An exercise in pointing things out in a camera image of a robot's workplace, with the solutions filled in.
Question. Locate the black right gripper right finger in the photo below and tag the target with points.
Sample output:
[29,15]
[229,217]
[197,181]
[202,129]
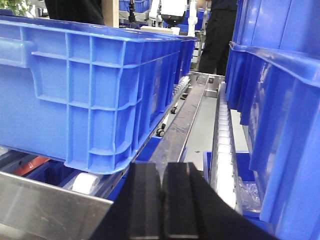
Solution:
[194,211]

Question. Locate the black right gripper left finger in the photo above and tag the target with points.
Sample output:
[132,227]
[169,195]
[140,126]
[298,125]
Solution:
[136,212]

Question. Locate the large blue plastic bin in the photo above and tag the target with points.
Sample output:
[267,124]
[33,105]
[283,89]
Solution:
[84,94]

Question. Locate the clear plastic bag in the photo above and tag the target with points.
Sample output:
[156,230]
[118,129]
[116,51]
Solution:
[250,200]

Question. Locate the red plastic package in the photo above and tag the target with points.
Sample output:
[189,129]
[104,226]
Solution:
[31,165]

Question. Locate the blue right stacked lower bin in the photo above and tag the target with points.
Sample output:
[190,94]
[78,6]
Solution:
[277,93]

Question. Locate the blue stacked bin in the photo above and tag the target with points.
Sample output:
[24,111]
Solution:
[277,93]
[290,25]

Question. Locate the blue far left bin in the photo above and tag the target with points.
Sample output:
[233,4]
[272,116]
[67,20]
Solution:
[187,47]

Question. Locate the person in black trousers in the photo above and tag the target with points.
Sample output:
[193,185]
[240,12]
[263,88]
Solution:
[219,33]

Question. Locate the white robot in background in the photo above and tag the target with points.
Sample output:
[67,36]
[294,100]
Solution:
[173,12]

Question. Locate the blue right stacked upper bin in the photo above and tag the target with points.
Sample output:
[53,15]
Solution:
[290,25]

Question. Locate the person in dark top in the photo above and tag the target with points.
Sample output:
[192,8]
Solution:
[82,11]

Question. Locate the white roller track rail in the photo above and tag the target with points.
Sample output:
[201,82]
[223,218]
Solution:
[223,177]

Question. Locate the steel divider rail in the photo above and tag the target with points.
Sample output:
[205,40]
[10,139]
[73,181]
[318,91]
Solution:
[170,148]

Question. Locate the stainless steel shelf front rail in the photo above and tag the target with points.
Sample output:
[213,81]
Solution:
[33,210]

